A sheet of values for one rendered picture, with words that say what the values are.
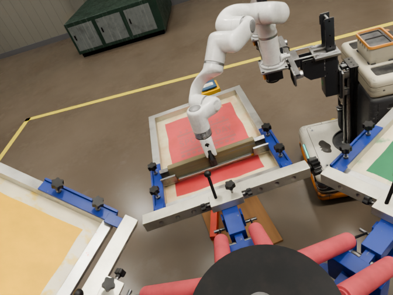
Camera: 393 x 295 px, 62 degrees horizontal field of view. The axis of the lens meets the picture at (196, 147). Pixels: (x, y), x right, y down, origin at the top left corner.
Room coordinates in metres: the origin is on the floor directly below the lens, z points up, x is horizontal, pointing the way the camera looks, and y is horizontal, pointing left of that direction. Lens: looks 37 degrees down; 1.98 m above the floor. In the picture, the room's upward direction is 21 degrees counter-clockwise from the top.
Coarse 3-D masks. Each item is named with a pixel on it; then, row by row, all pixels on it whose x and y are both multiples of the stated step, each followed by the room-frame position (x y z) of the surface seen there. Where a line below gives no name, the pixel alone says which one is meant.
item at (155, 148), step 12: (216, 96) 1.70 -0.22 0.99; (228, 96) 1.69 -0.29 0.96; (240, 96) 1.60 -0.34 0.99; (180, 108) 1.71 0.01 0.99; (252, 108) 1.44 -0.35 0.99; (156, 120) 1.72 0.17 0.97; (252, 120) 1.36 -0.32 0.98; (156, 132) 1.56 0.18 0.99; (156, 144) 1.45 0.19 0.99; (156, 156) 1.35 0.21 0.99; (276, 168) 0.97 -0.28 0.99; (240, 180) 0.98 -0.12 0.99; (204, 192) 0.99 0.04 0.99; (168, 204) 1.00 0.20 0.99
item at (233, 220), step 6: (222, 210) 0.82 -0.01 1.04; (228, 210) 0.81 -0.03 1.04; (234, 210) 0.80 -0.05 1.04; (228, 216) 0.78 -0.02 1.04; (234, 216) 0.77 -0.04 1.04; (240, 216) 0.76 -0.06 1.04; (228, 222) 0.75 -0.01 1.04; (234, 222) 0.74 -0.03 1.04; (240, 222) 0.73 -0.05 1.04; (228, 228) 0.73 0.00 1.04; (234, 228) 0.72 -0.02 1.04; (240, 228) 0.71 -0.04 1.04; (234, 234) 0.70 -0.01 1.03; (246, 234) 0.70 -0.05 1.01; (234, 240) 0.70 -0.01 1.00
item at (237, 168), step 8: (224, 104) 1.64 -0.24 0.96; (224, 112) 1.56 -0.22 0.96; (232, 112) 1.53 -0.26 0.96; (208, 120) 1.54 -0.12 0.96; (232, 120) 1.46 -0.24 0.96; (240, 128) 1.36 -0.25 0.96; (240, 136) 1.30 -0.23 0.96; (248, 136) 1.28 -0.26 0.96; (224, 144) 1.29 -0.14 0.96; (240, 160) 1.13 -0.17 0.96; (248, 160) 1.11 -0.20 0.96; (256, 160) 1.09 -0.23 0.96; (216, 168) 1.14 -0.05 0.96; (224, 168) 1.12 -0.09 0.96; (232, 168) 1.10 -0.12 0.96; (240, 168) 1.08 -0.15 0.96; (248, 168) 1.07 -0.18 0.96; (256, 168) 1.05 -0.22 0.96; (224, 176) 1.07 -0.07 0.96; (232, 176) 1.05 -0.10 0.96
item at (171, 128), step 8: (176, 120) 1.66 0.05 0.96; (184, 120) 1.63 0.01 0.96; (168, 128) 1.61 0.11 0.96; (176, 128) 1.58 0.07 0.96; (184, 128) 1.55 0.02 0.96; (168, 136) 1.53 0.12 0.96; (176, 136) 1.50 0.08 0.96; (168, 144) 1.46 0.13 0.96; (176, 144) 1.44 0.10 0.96; (176, 152) 1.37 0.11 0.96; (200, 152) 1.30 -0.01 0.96; (176, 160) 1.30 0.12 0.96; (192, 176) 1.15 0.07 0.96; (200, 176) 1.13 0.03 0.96; (216, 176) 1.09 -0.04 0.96; (176, 184) 1.14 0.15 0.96; (184, 184) 1.12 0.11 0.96; (192, 184) 1.10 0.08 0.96; (200, 184) 1.08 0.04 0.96; (208, 184) 1.06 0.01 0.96; (176, 192) 1.09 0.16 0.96; (184, 192) 1.07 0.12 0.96
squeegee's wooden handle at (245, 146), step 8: (232, 144) 1.14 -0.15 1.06; (240, 144) 1.12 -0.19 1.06; (248, 144) 1.11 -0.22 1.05; (216, 152) 1.12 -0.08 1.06; (224, 152) 1.12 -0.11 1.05; (232, 152) 1.12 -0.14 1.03; (240, 152) 1.12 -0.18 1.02; (248, 152) 1.11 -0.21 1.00; (184, 160) 1.15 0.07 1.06; (192, 160) 1.13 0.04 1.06; (200, 160) 1.13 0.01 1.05; (208, 160) 1.12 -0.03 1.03; (216, 160) 1.12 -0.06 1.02; (224, 160) 1.12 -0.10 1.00; (168, 168) 1.14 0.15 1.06; (176, 168) 1.13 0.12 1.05; (184, 168) 1.13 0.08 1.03; (192, 168) 1.13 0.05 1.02; (200, 168) 1.13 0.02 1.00
